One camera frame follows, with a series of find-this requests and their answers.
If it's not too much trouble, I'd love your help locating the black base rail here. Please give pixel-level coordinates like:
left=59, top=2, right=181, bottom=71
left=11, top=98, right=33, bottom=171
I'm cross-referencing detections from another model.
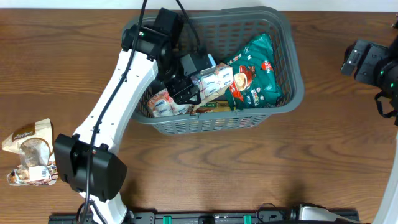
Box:
left=48, top=210, right=359, bottom=224

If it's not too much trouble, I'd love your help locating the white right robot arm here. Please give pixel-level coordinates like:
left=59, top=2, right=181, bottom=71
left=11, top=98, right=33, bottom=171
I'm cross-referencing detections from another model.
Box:
left=288, top=39, right=397, bottom=224

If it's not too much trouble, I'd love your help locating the black camera cable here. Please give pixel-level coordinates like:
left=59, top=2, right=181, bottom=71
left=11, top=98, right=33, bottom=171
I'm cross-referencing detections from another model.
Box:
left=76, top=0, right=208, bottom=224

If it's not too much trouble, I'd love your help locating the San Remo spaghetti packet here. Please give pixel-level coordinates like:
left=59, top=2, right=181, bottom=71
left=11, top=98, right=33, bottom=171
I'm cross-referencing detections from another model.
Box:
left=195, top=100, right=231, bottom=113

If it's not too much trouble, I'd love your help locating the green Nescafe coffee bag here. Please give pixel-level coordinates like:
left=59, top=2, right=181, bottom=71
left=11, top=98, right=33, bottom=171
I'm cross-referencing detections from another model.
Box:
left=224, top=33, right=284, bottom=110

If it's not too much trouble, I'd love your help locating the beige snack bag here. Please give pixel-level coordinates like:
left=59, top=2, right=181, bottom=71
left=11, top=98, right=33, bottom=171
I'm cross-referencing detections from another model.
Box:
left=190, top=87, right=228, bottom=114
left=2, top=118, right=58, bottom=187

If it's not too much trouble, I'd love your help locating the colourful tissue pack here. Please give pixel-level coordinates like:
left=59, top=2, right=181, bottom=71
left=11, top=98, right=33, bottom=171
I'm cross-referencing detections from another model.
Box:
left=147, top=63, right=234, bottom=118

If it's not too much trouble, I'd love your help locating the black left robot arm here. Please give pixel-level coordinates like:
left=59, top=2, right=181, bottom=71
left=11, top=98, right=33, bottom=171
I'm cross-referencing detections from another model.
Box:
left=53, top=9, right=215, bottom=223

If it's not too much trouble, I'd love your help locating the grey plastic basket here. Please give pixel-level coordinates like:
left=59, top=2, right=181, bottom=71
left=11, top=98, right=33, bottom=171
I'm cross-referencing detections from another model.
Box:
left=132, top=6, right=305, bottom=135

